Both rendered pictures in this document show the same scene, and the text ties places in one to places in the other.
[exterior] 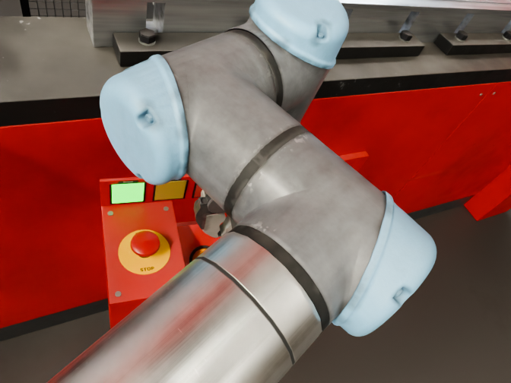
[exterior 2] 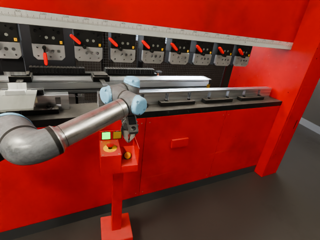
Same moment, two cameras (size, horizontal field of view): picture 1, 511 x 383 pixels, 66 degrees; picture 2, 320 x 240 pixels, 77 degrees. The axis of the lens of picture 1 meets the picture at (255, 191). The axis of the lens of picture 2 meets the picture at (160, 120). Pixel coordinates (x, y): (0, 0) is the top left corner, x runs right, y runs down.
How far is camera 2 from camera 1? 0.67 m
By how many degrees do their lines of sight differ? 26
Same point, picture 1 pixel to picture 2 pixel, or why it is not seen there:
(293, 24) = (128, 80)
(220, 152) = (115, 94)
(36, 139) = not seen: hidden behind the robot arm
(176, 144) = (110, 94)
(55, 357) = (79, 232)
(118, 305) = (102, 158)
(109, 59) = not seen: hidden behind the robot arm
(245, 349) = (115, 105)
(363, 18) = (173, 95)
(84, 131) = not seen: hidden behind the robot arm
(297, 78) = (131, 88)
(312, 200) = (126, 95)
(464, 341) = (260, 225)
